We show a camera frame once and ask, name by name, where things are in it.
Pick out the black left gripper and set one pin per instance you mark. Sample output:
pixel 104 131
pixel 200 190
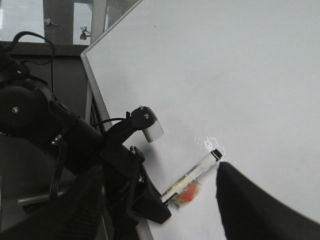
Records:
pixel 118 164

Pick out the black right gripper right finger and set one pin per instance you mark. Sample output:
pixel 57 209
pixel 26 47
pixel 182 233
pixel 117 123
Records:
pixel 247 212

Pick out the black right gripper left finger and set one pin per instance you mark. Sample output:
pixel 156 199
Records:
pixel 75 215

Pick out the white black whiteboard marker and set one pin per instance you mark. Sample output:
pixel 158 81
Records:
pixel 186 187

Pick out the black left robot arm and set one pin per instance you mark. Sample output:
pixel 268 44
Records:
pixel 29 110

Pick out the white whiteboard with aluminium frame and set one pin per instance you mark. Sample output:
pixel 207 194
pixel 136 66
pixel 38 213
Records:
pixel 242 76

